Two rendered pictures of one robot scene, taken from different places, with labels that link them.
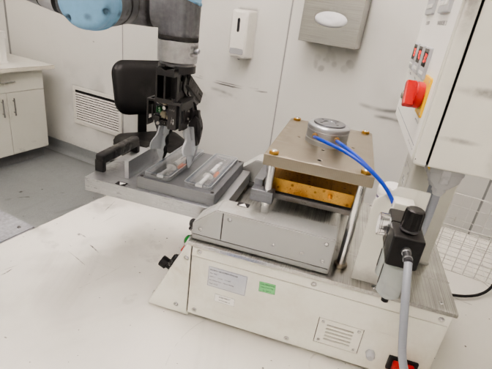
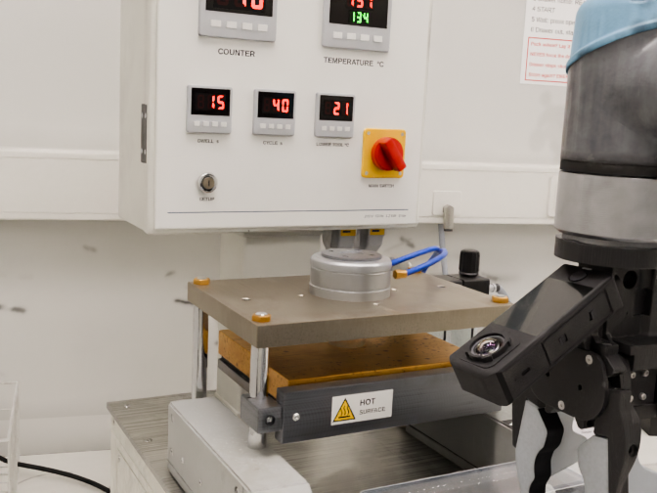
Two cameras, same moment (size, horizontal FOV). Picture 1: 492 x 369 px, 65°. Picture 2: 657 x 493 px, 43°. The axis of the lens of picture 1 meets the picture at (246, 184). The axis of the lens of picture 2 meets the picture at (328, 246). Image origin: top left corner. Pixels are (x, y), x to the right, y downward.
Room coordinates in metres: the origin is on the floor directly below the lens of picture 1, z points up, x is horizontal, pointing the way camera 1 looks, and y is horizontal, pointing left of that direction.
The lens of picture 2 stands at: (1.25, 0.45, 1.28)
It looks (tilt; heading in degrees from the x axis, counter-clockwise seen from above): 9 degrees down; 229
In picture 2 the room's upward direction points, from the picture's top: 3 degrees clockwise
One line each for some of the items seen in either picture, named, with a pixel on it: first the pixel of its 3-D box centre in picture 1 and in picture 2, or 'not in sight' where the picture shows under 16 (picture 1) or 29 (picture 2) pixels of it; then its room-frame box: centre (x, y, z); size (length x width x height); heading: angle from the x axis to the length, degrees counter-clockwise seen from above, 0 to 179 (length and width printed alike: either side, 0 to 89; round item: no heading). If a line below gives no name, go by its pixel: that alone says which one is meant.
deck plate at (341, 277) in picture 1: (323, 228); (325, 456); (0.71, -0.17, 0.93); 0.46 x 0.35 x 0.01; 77
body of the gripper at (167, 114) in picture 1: (173, 96); (610, 329); (0.75, 0.16, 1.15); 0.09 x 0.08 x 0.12; 167
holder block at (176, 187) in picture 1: (194, 173); not in sight; (0.77, 0.11, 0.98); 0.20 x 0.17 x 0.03; 167
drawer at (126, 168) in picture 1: (173, 173); not in sight; (0.78, 0.16, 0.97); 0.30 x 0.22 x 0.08; 77
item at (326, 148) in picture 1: (338, 161); (350, 309); (0.69, -0.17, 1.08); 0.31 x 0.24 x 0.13; 167
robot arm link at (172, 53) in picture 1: (179, 53); (611, 208); (0.76, 0.16, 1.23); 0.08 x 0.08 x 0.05
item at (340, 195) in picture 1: (320, 164); (354, 335); (0.71, -0.14, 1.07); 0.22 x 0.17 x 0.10; 167
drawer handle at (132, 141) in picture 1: (118, 152); not in sight; (0.81, 0.30, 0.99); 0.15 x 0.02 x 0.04; 167
